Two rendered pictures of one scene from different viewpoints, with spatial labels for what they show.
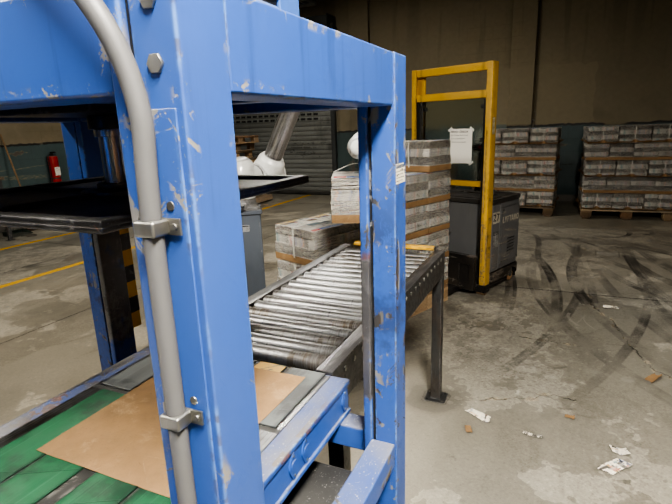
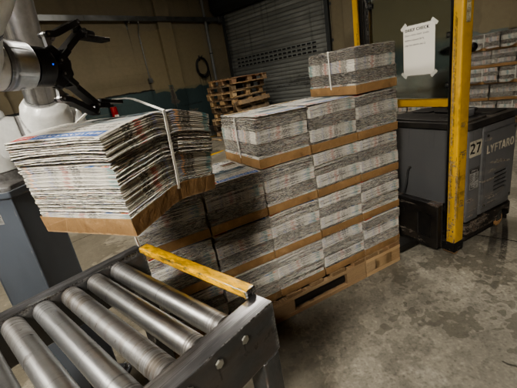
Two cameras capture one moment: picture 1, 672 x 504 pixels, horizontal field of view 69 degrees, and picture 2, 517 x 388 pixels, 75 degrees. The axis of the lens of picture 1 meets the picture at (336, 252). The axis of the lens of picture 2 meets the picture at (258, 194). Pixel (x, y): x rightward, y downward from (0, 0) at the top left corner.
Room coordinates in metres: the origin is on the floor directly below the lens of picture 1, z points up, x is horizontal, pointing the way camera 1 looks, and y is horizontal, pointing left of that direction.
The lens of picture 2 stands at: (1.84, -0.74, 1.23)
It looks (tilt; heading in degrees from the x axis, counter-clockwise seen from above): 19 degrees down; 19
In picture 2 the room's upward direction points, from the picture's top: 9 degrees counter-clockwise
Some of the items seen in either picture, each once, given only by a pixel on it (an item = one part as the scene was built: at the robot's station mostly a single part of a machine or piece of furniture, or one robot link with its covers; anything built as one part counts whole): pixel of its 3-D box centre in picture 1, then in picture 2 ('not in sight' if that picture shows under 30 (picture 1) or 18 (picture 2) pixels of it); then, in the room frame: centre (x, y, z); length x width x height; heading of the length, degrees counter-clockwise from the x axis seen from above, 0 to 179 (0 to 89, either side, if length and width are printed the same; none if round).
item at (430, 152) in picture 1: (419, 223); (355, 163); (3.86, -0.67, 0.65); 0.39 x 0.30 x 1.29; 44
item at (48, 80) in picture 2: not in sight; (48, 67); (2.42, -0.13, 1.31); 0.09 x 0.07 x 0.08; 175
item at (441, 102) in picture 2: (452, 182); (409, 102); (4.20, -1.01, 0.92); 0.57 x 0.01 x 0.05; 44
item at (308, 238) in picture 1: (358, 271); (257, 238); (3.35, -0.16, 0.42); 1.17 x 0.39 x 0.83; 134
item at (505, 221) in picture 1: (470, 235); (441, 168); (4.43, -1.25, 0.40); 0.69 x 0.55 x 0.80; 44
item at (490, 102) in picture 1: (486, 178); (457, 94); (3.93, -1.21, 0.97); 0.09 x 0.09 x 1.75; 44
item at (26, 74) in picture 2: not in sight; (11, 65); (2.35, -0.13, 1.31); 0.09 x 0.06 x 0.09; 85
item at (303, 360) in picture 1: (259, 352); not in sight; (1.34, 0.24, 0.77); 0.47 x 0.05 x 0.05; 65
